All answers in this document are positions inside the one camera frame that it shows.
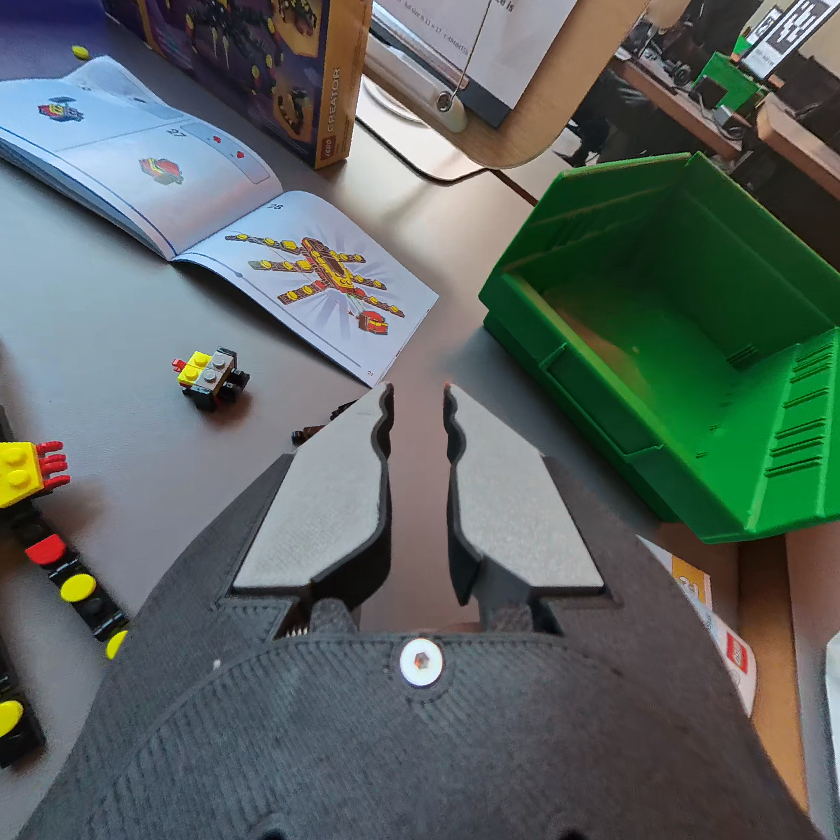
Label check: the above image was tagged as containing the white lego paper bag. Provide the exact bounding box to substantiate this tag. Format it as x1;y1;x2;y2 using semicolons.
640;535;757;718

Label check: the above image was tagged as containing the lego instruction booklet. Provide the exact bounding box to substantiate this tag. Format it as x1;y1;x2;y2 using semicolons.
0;56;439;388

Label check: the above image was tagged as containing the small green bin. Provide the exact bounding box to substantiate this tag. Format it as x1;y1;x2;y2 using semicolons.
689;52;770;114

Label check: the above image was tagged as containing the small lego head assembly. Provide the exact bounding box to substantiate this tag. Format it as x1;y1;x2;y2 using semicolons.
172;346;252;413

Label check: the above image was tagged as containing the black and white tag sign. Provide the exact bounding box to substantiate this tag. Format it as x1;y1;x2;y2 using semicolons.
742;0;831;76

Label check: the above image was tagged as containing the black office chair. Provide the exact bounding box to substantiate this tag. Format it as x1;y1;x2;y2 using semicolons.
567;66;664;168

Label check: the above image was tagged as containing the purple and yellow lego box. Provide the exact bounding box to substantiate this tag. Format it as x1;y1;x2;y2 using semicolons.
101;0;374;170

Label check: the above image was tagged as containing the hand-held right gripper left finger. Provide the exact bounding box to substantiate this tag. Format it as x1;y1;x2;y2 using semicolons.
233;382;395;611

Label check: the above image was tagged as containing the thin wire with white anchor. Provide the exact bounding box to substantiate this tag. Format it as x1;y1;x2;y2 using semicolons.
436;0;494;132

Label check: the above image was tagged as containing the wooden desk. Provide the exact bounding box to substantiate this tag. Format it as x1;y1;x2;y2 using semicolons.
617;56;840;198

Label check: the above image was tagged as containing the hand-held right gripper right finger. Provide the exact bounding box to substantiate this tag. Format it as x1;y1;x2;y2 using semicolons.
444;385;605;606

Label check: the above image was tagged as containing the green plastic bin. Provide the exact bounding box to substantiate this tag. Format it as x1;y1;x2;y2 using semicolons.
479;152;840;544

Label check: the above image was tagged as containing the black and yellow lego spider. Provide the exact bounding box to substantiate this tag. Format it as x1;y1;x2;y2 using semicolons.
0;403;130;770

